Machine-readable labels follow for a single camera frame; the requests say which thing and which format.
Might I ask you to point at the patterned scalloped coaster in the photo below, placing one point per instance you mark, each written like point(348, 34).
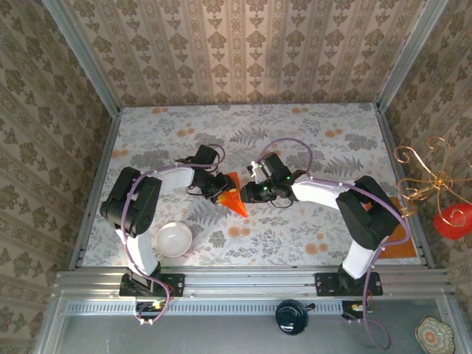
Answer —
point(433, 335)

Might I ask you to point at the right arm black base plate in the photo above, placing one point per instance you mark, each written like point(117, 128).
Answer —
point(326, 284)

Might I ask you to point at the red apple ornament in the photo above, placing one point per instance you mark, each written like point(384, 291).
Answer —
point(453, 225)

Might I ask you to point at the aluminium front rail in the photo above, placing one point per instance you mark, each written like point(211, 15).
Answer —
point(239, 280)

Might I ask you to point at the aluminium frame post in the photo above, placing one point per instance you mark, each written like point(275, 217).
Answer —
point(83, 55)
point(409, 55)

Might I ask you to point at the orange cloth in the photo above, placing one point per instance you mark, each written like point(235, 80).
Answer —
point(236, 203)

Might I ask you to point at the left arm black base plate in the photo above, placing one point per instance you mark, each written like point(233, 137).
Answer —
point(173, 284)

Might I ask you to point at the aluminium side rail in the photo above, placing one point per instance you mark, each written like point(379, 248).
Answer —
point(105, 155)
point(392, 147)

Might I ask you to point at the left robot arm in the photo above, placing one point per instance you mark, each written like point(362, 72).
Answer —
point(129, 206)

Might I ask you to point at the orange-brown rectangular mat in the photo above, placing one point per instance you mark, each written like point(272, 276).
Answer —
point(403, 249)

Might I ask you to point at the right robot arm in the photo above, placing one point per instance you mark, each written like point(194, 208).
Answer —
point(372, 217)

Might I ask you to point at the white bowl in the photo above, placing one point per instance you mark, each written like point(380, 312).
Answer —
point(173, 239)

